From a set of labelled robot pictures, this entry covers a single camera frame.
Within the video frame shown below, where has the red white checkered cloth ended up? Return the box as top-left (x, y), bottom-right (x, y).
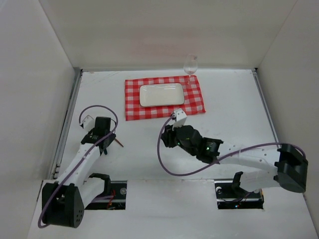
top-left (125, 75), bottom-right (205, 121)

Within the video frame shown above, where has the white rectangular plate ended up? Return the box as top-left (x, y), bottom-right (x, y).
top-left (140, 83), bottom-right (185, 107)

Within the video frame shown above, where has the clear wine glass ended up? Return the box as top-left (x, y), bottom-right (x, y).
top-left (183, 54), bottom-right (198, 85)

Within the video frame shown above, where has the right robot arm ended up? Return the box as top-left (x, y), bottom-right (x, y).
top-left (158, 125), bottom-right (309, 198)

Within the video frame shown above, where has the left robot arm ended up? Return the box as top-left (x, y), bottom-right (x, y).
top-left (38, 116), bottom-right (116, 229)

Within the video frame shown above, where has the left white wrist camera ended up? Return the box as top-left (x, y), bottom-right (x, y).
top-left (80, 115), bottom-right (95, 132)

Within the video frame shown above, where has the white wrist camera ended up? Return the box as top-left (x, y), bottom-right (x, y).
top-left (80, 115), bottom-right (95, 132)
top-left (172, 108), bottom-right (187, 129)

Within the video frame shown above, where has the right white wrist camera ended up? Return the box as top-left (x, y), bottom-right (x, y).
top-left (172, 108), bottom-right (187, 129)

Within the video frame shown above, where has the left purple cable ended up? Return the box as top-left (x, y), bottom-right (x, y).
top-left (37, 105), bottom-right (120, 229)

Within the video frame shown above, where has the purple cable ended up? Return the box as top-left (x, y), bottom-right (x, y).
top-left (37, 105), bottom-right (120, 229)
top-left (157, 114), bottom-right (307, 176)

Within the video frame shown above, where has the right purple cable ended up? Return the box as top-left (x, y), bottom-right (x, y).
top-left (157, 114), bottom-right (307, 176)

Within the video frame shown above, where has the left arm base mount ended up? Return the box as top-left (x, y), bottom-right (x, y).
top-left (85, 173), bottom-right (127, 210)

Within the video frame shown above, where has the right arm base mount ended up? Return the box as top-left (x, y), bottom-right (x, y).
top-left (214, 172), bottom-right (264, 210)

